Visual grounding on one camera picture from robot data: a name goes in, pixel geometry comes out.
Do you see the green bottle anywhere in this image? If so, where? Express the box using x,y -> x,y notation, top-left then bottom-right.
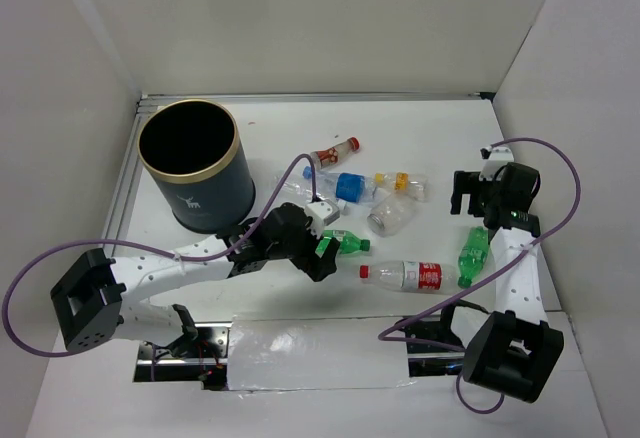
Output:
316,230 -> 371,256
458,226 -> 489,289

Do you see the yellow-label yellow-cap bottle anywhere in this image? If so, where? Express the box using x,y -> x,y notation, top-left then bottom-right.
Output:
374,172 -> 428,202

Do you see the crushed clear bottle white cap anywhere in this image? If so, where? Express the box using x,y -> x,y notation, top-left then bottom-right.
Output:
281,175 -> 348,214

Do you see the clear capless wide bottle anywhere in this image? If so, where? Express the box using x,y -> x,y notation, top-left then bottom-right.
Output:
367,194 -> 417,237

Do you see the clear bottle blue label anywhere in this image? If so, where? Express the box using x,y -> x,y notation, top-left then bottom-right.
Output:
315,170 -> 377,204

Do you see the clear bottle red label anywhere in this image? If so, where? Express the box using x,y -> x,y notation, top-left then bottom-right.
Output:
359,261 -> 461,295

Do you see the small red-cap drink bottle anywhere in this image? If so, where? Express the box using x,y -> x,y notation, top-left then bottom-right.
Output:
310,137 -> 360,169

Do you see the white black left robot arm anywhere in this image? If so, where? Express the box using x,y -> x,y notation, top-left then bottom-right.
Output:
50,200 -> 340,358

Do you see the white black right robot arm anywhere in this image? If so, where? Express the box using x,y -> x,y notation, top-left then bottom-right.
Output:
436,163 -> 564,403

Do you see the dark blue gold-rimmed bin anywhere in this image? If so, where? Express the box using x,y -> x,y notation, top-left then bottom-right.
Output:
137,99 -> 256,234

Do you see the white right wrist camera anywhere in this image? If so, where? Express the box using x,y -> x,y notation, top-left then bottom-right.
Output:
479,146 -> 514,181

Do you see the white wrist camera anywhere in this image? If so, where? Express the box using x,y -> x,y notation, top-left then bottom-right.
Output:
479,146 -> 514,181
304,200 -> 340,237

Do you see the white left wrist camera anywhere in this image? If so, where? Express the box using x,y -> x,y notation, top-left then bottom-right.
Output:
304,200 -> 340,237

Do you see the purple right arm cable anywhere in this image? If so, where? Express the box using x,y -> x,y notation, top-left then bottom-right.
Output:
377,137 -> 582,415

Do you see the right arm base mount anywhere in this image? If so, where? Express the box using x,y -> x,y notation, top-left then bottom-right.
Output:
401,307 -> 491,374

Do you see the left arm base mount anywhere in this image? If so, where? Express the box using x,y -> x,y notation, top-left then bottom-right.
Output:
134,322 -> 232,392

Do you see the aluminium frame rail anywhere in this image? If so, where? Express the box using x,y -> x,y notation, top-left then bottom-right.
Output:
97,91 -> 496,279

